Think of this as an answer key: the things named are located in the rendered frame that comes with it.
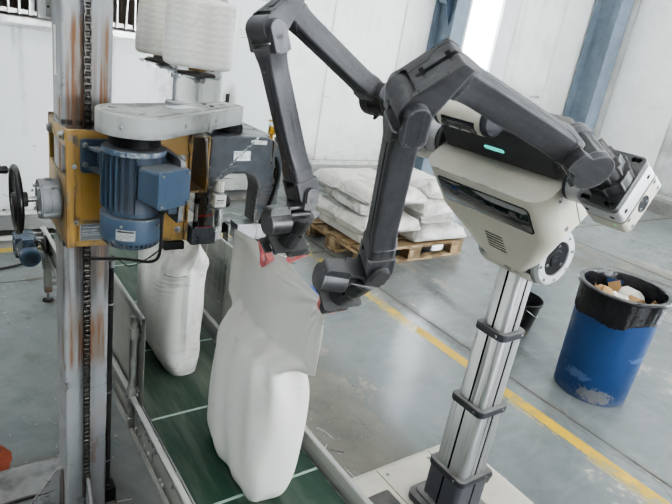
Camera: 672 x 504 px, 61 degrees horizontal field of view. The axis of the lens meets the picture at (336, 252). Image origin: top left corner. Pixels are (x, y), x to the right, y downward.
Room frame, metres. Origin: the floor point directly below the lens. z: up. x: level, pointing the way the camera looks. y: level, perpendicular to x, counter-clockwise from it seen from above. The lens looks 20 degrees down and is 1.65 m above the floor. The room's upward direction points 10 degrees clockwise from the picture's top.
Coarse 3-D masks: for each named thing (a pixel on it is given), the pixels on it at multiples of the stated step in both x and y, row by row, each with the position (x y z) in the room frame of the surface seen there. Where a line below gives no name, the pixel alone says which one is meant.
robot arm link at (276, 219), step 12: (312, 192) 1.32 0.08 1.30; (276, 204) 1.32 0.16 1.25; (288, 204) 1.33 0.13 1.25; (300, 204) 1.34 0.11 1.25; (312, 204) 1.33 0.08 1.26; (264, 216) 1.30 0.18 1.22; (276, 216) 1.28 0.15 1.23; (288, 216) 1.30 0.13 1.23; (264, 228) 1.29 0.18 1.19; (276, 228) 1.27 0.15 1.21; (288, 228) 1.30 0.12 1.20
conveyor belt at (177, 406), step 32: (128, 256) 2.80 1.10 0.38; (128, 288) 2.43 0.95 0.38; (160, 384) 1.73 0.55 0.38; (192, 384) 1.76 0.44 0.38; (160, 416) 1.56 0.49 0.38; (192, 416) 1.59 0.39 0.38; (192, 448) 1.43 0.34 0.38; (192, 480) 1.30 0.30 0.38; (224, 480) 1.32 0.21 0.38; (320, 480) 1.39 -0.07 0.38
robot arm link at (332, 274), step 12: (324, 264) 1.06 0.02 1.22; (336, 264) 1.06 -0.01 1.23; (348, 264) 1.07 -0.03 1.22; (360, 264) 1.09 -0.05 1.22; (312, 276) 1.08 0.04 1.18; (324, 276) 1.04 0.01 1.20; (336, 276) 1.05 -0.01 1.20; (348, 276) 1.06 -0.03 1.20; (360, 276) 1.06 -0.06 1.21; (372, 276) 1.04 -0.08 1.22; (384, 276) 1.04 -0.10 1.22; (324, 288) 1.05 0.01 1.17; (336, 288) 1.06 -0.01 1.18
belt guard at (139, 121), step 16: (96, 112) 1.28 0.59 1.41; (112, 112) 1.26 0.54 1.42; (128, 112) 1.29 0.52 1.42; (144, 112) 1.32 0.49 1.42; (160, 112) 1.36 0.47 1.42; (176, 112) 1.40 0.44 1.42; (192, 112) 1.45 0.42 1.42; (208, 112) 1.50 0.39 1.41; (224, 112) 1.58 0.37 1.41; (240, 112) 1.68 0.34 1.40; (96, 128) 1.27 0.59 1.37; (112, 128) 1.25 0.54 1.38; (128, 128) 1.25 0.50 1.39; (144, 128) 1.26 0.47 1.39; (160, 128) 1.29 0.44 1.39; (176, 128) 1.35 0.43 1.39; (192, 128) 1.42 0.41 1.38; (208, 128) 1.50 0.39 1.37
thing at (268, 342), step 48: (240, 240) 1.55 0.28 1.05; (240, 288) 1.54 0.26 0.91; (288, 288) 1.30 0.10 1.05; (240, 336) 1.40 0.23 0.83; (288, 336) 1.28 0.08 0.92; (240, 384) 1.33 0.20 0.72; (288, 384) 1.27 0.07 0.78; (240, 432) 1.30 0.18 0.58; (288, 432) 1.26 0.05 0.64; (240, 480) 1.28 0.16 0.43; (288, 480) 1.28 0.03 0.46
